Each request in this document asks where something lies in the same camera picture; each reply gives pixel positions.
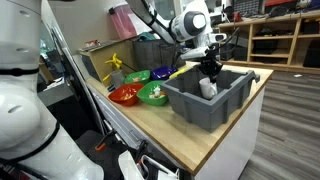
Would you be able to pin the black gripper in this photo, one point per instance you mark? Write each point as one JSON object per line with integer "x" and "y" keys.
{"x": 210, "y": 65}

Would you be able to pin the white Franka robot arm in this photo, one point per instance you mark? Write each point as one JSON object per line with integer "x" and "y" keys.
{"x": 20, "y": 116}

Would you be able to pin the yellow plastic bowl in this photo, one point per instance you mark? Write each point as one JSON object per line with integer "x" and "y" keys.
{"x": 176, "y": 73}

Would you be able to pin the purple plastic bowl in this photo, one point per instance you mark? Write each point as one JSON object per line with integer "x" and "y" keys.
{"x": 163, "y": 71}

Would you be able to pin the green plastic bowl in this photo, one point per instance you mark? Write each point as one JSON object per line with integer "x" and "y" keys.
{"x": 146, "y": 95}
{"x": 145, "y": 75}

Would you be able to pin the red plastic bowl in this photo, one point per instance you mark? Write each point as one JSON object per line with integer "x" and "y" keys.
{"x": 125, "y": 95}

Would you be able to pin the grey cup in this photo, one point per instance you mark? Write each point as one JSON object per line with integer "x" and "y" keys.
{"x": 117, "y": 78}

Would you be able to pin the grey storage box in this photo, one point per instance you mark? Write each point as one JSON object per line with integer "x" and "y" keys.
{"x": 228, "y": 53}

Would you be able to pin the grey plastic bin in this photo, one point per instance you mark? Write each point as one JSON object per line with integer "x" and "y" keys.
{"x": 203, "y": 110}

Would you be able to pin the black storage box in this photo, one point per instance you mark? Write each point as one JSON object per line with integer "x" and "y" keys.
{"x": 265, "y": 47}
{"x": 240, "y": 53}

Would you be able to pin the tiger striped plush toy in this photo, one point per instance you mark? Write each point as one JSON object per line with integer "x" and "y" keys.
{"x": 163, "y": 94}

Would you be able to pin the white fluffy plush toy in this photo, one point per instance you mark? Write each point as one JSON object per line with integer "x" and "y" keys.
{"x": 156, "y": 90}

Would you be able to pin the wooden shelf unit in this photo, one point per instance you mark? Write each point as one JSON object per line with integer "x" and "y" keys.
{"x": 250, "y": 30}

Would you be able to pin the grey fabric storage bin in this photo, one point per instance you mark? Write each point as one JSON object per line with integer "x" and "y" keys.
{"x": 153, "y": 55}

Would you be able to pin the red item on shelf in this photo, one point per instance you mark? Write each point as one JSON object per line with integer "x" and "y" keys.
{"x": 237, "y": 16}

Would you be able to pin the white cabinet work table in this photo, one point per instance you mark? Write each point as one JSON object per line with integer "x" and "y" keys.
{"x": 233, "y": 146}

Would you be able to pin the small orange toy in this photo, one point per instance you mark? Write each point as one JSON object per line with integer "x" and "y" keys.
{"x": 136, "y": 79}
{"x": 126, "y": 97}

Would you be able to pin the teal cloth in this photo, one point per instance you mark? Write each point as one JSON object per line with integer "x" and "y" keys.
{"x": 146, "y": 36}

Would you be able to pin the white paper scrap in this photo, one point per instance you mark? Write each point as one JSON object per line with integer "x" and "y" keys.
{"x": 297, "y": 75}

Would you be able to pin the white paper sheet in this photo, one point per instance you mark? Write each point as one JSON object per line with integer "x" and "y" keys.
{"x": 141, "y": 25}

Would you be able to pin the yellow balloon figure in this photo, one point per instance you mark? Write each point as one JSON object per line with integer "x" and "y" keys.
{"x": 115, "y": 61}

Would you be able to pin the black clamp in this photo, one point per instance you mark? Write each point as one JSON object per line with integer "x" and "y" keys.
{"x": 141, "y": 151}

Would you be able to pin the pink translucent container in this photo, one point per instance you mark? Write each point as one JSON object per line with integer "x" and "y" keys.
{"x": 121, "y": 21}

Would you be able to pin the brown cardboard box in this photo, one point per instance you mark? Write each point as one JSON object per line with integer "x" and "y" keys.
{"x": 100, "y": 61}

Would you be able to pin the red and white small item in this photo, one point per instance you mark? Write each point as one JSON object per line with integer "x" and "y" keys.
{"x": 92, "y": 43}

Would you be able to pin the grey desk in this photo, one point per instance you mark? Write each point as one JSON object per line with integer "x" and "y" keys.
{"x": 58, "y": 91}

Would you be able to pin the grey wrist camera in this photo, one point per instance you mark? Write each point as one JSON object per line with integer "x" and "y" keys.
{"x": 195, "y": 53}

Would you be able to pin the white bracket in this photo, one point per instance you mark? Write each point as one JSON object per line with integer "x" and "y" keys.
{"x": 128, "y": 166}

